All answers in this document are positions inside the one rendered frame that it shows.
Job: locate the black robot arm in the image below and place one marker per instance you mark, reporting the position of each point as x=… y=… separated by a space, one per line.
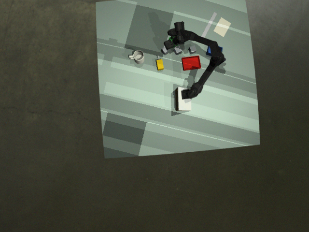
x=217 y=56

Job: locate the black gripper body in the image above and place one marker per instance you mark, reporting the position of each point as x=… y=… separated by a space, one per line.
x=169 y=45

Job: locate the grey tapered cup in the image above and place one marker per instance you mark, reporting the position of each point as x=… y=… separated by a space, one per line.
x=138 y=56

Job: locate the red tray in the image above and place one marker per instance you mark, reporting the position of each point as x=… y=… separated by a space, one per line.
x=191 y=63

